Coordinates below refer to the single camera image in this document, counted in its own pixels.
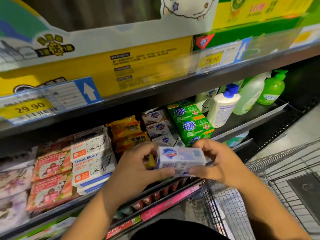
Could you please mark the person's right hand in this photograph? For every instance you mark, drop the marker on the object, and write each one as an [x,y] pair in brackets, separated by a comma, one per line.
[225,165]

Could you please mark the flat yellow box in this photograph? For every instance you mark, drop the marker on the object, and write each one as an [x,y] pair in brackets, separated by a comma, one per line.
[150,62]

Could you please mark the stack of floral soap boxes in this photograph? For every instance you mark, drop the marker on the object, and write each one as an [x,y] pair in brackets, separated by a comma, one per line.
[15,182]

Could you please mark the row of blue white tubes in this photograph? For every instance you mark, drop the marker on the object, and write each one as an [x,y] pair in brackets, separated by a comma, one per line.
[121,212]

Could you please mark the stack of white purple soap boxes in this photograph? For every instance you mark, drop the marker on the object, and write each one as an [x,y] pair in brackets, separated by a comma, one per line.
[160,128]

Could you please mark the white purple shield soap box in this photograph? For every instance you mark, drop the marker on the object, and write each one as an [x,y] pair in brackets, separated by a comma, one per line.
[180,160]

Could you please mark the pink flat pack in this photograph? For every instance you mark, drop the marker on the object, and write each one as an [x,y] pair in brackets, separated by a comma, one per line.
[170,203]

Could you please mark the yellow red flat pack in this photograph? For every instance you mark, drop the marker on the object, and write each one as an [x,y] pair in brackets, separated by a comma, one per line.
[122,227]

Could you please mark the person's right forearm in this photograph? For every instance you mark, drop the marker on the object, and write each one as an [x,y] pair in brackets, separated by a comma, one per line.
[272,210]

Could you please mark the stack of white orange soap boxes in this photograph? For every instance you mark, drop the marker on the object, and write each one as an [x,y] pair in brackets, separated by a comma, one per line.
[92,162]

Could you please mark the white hand sanitizer bottle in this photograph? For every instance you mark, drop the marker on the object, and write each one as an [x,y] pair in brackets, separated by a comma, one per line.
[222,110]
[205,100]

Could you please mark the stack of pink soap boxes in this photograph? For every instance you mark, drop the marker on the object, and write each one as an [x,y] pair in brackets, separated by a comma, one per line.
[50,190]

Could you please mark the green white carton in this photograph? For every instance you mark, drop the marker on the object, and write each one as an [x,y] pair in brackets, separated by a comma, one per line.
[45,230]

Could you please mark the row of red tubes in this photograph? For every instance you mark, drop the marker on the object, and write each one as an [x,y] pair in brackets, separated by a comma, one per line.
[155,195]

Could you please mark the bright green hand sanitizer bottle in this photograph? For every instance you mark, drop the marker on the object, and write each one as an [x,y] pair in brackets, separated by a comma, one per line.
[271,92]

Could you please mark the person's left forearm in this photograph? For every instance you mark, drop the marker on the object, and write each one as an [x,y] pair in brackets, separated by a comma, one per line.
[92,220]

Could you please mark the white blue price tag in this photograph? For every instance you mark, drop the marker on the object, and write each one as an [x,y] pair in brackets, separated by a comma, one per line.
[306,36]
[45,102]
[220,56]

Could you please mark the person's left hand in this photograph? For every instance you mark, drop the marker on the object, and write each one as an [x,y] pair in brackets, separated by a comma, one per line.
[130,177]

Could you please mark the large yellow box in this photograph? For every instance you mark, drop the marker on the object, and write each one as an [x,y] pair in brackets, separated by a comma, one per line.
[125,30]

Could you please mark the green yellow cartoon box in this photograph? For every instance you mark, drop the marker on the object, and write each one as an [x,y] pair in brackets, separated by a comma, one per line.
[260,10]

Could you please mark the stack of green soap boxes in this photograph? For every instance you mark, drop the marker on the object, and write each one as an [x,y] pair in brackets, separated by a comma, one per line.
[192,125]

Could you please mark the stack of yellow soap boxes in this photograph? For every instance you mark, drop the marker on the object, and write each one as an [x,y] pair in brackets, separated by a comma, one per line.
[125,130]

